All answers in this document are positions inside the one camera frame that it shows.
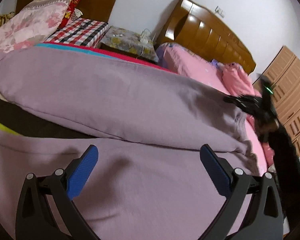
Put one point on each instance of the crumpled pink quilt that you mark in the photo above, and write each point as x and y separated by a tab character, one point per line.
237	81

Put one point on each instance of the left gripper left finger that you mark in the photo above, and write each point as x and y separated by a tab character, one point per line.
46	209

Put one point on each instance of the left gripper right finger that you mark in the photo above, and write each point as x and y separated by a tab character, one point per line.
263	218

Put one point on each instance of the pink bed sheet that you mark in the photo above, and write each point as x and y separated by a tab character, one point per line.
184	62

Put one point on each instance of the pink floral pillow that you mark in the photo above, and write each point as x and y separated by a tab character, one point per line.
33	24

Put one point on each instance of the wall power socket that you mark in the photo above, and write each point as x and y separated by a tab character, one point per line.
219	11

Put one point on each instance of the striped multicolour blanket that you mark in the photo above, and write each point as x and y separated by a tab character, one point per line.
15	120

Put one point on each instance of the glossy brown wooden headboard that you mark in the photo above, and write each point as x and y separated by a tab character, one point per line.
198	29

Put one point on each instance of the light brown wardrobe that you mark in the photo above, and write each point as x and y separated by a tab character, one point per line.
284	74

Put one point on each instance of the red plaid folded cloth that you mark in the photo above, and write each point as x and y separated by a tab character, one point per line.
81	32

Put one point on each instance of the dark brown wooden headboard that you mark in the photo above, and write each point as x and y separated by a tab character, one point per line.
97	2

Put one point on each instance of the floral covered nightstand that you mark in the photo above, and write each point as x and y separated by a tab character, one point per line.
140	45

